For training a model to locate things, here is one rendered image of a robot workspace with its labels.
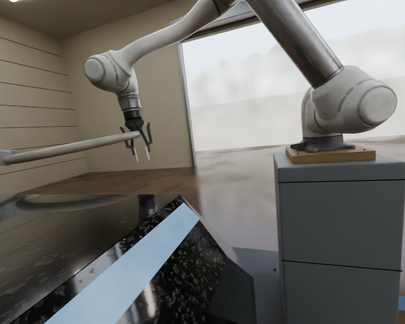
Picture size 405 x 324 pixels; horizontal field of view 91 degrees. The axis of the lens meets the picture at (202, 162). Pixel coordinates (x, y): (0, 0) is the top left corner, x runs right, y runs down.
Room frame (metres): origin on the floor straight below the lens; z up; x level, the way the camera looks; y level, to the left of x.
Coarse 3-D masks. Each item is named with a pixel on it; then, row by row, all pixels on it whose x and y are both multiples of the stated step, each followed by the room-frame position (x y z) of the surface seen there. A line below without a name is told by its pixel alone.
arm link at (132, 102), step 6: (126, 96) 0.87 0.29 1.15; (132, 96) 0.88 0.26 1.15; (138, 96) 0.91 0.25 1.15; (120, 102) 0.88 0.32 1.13; (126, 102) 0.87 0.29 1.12; (132, 102) 0.88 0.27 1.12; (138, 102) 0.90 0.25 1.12; (126, 108) 0.88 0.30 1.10; (132, 108) 0.88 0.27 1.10; (138, 108) 0.92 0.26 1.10
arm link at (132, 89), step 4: (132, 68) 0.90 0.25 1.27; (132, 72) 0.89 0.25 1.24; (132, 76) 0.87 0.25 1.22; (132, 80) 0.87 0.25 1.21; (136, 80) 0.91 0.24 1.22; (128, 84) 0.83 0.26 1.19; (132, 84) 0.87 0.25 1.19; (136, 84) 0.91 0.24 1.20; (128, 88) 0.85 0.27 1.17; (132, 88) 0.87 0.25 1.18; (136, 88) 0.90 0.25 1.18; (120, 92) 0.84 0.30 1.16; (124, 92) 0.85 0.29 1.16; (128, 92) 0.87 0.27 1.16; (132, 92) 0.88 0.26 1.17; (136, 92) 0.90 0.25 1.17; (120, 96) 0.88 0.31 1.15
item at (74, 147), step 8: (112, 136) 0.71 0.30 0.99; (120, 136) 0.73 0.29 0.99; (128, 136) 0.77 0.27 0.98; (136, 136) 0.83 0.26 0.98; (72, 144) 0.63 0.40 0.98; (80, 144) 0.64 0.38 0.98; (88, 144) 0.65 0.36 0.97; (96, 144) 0.66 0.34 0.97; (104, 144) 0.68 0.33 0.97; (24, 152) 0.62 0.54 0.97; (32, 152) 0.61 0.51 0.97; (40, 152) 0.61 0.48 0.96; (48, 152) 0.61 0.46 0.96; (56, 152) 0.61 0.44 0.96; (64, 152) 0.62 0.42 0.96; (72, 152) 0.63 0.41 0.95; (8, 160) 0.63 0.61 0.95; (16, 160) 0.62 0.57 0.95; (24, 160) 0.61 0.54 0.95; (32, 160) 0.61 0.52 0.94
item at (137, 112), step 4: (124, 112) 0.89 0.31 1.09; (128, 112) 0.88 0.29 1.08; (132, 112) 0.88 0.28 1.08; (136, 112) 0.89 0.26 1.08; (140, 112) 0.92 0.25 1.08; (124, 116) 0.90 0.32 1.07; (128, 116) 0.88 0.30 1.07; (132, 116) 0.88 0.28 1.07; (136, 116) 0.89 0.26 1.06; (140, 116) 0.91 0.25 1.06; (128, 120) 0.90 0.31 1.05; (132, 120) 0.91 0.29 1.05; (136, 120) 0.91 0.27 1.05; (140, 120) 0.92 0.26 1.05; (128, 124) 0.90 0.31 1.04; (140, 124) 0.92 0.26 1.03; (128, 128) 0.90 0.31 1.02; (136, 128) 0.91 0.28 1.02
